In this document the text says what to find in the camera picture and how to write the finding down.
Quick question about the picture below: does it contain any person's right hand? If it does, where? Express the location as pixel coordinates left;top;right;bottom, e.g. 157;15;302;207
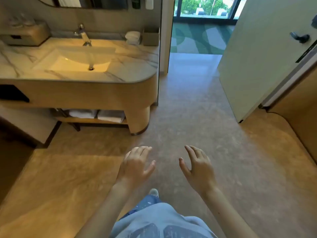
179;145;218;197

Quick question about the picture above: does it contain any grey open box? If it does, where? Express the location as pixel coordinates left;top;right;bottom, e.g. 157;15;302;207
142;28;160;47

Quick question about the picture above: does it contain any white door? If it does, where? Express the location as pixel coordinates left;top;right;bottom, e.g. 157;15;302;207
217;0;317;123

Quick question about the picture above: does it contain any wooden tissue box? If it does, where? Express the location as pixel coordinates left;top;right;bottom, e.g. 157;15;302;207
0;21;51;47

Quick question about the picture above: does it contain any rolled white hand towel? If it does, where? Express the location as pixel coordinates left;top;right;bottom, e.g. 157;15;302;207
124;31;142;45

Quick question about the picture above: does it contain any person's left hand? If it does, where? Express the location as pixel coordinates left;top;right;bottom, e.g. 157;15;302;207
116;146;157;187

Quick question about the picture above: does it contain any white sink basin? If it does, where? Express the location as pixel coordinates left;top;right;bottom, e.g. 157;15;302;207
32;46;117;73

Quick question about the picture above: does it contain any glass window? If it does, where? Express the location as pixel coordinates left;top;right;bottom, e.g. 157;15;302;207
173;0;246;20

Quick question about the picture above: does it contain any wall mirror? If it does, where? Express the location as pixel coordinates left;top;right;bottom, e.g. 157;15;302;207
34;0;129;10

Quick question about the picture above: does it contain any clear drinking glass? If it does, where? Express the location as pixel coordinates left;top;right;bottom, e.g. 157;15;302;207
21;13;36;25
9;15;23;27

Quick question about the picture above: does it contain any thick folded white towel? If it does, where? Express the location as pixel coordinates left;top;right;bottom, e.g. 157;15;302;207
69;109;97;119
97;110;126;124

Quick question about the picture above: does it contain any person's left forearm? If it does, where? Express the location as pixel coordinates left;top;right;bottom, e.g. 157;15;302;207
74;180;140;238

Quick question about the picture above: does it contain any green patterned carpet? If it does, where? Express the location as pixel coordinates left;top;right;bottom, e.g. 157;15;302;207
170;22;235;55

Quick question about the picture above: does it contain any person's right forearm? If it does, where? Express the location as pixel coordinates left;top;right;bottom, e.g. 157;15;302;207
201;187;261;238

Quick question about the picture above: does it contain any black door handle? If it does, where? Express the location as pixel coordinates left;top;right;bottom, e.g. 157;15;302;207
290;31;310;44

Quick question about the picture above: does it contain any chrome faucet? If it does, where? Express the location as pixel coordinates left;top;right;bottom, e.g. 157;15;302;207
73;23;92;47

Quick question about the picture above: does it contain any wooden vanity with marble top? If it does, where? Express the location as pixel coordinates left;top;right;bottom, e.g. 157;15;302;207
0;37;159;136

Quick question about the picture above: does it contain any black metal support bar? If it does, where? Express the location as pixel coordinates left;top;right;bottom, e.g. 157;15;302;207
51;107;81;132

